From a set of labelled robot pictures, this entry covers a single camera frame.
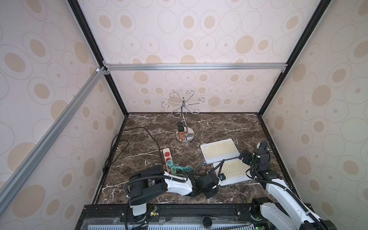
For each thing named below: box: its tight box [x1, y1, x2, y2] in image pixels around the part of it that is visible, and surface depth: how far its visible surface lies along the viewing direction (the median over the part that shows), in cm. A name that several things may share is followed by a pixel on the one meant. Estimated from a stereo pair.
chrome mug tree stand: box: [161, 90, 206, 143], surface depth 87 cm
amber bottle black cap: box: [176, 121, 185, 141], surface depth 99 cm
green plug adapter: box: [170, 166, 177, 176], surface depth 83 cm
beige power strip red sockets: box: [162, 147, 173, 175], surface depth 94 cm
